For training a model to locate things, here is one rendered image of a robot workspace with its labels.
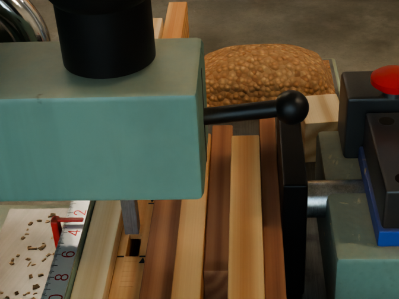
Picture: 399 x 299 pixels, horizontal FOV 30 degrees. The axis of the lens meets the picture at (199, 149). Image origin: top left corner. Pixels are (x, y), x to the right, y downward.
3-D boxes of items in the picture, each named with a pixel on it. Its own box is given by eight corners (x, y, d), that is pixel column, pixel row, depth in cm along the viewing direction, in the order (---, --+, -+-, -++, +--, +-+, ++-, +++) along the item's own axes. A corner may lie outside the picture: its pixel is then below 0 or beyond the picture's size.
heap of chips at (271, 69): (338, 105, 69) (339, 69, 67) (187, 108, 70) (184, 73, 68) (328, 60, 76) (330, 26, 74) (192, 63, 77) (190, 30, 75)
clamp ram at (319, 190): (397, 295, 48) (412, 184, 43) (281, 295, 49) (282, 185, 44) (376, 208, 56) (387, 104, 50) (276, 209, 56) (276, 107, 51)
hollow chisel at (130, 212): (139, 234, 48) (130, 171, 45) (124, 234, 48) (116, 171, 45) (140, 225, 48) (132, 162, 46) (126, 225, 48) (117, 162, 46)
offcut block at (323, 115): (345, 160, 62) (348, 120, 60) (303, 163, 62) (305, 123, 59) (333, 131, 65) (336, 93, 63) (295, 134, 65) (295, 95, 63)
